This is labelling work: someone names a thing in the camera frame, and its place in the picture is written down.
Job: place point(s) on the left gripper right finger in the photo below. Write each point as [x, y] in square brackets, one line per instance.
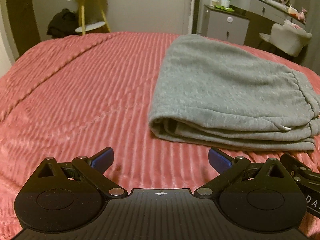
[229, 170]

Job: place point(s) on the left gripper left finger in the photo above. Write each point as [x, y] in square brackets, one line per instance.
[91, 170]

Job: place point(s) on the grey sweatpants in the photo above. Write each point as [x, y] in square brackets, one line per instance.
[212, 93]

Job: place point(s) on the grey upholstered chair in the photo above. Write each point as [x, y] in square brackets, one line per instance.
[289, 38]

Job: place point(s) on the grey bedside cabinet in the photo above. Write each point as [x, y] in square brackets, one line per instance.
[224, 26]

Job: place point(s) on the black bag on floor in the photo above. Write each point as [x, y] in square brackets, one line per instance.
[63, 24]

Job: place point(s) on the yellow legged side table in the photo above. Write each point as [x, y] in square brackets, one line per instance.
[91, 16]

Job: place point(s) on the green item on cabinet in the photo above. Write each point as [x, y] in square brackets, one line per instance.
[228, 9]

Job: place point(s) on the pink plush toy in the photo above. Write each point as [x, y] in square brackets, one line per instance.
[302, 15]

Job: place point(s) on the grey vanity desk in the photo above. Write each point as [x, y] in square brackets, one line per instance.
[263, 9]

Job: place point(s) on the white round container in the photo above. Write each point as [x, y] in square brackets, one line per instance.
[213, 3]

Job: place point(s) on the white folded panel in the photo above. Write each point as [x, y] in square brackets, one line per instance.
[193, 16]

